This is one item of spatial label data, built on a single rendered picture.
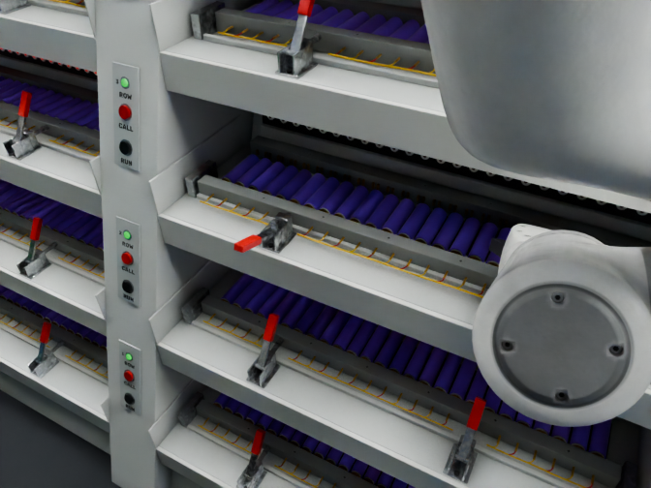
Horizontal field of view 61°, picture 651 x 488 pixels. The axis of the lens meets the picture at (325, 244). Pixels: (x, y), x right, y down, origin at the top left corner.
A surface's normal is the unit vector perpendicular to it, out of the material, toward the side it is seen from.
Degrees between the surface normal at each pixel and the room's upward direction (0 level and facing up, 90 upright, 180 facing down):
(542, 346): 77
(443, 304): 18
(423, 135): 108
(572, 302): 72
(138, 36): 90
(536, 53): 116
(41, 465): 0
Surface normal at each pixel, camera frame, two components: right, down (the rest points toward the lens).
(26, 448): 0.14, -0.90
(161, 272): 0.88, 0.30
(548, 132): -0.27, 0.73
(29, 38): -0.47, 0.57
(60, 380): -0.01, -0.76
